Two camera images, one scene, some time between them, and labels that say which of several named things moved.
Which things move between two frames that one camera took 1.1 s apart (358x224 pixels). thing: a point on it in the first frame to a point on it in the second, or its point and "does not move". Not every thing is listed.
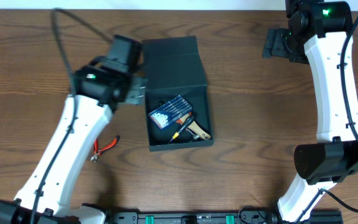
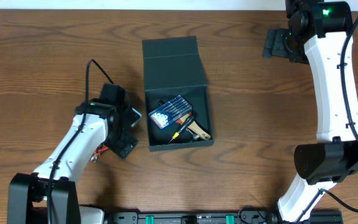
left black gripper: x=136 y=90 to x=125 y=144
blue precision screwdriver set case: x=171 y=112 does not move
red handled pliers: x=97 y=152 does not move
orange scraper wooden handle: x=200 y=132 does not move
